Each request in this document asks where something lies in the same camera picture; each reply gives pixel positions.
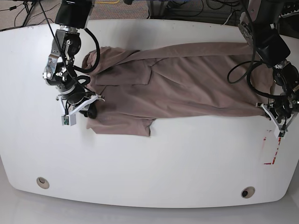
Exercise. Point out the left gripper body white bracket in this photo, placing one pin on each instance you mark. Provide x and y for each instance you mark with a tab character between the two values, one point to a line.
280	120

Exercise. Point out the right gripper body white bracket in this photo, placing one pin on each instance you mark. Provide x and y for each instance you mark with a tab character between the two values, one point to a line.
77	102

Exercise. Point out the mauve t-shirt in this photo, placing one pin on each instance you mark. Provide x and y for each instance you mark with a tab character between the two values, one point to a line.
176	81

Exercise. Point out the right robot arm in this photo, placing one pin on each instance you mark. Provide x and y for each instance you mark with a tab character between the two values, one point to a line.
71	81

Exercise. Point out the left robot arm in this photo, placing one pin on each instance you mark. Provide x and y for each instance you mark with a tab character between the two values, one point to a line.
258	25

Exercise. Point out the red tape marking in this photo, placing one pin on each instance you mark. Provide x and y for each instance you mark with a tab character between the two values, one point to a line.
270	148

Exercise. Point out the right table grommet hole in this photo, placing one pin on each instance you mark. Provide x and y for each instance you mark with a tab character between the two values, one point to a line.
248	192

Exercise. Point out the table grommet hole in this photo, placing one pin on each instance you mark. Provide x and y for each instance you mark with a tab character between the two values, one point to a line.
248	192
42	183

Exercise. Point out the left table grommet hole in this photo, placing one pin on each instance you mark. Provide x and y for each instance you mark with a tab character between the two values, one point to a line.
42	183

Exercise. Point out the black tripod stand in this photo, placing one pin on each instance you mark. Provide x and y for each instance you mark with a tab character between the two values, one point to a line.
28	7

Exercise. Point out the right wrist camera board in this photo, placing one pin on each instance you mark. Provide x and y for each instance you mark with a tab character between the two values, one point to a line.
68	120

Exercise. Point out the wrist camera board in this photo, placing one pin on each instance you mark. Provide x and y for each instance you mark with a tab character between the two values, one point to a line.
68	120
279	133

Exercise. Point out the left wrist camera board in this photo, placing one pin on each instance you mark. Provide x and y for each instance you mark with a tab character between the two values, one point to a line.
279	133

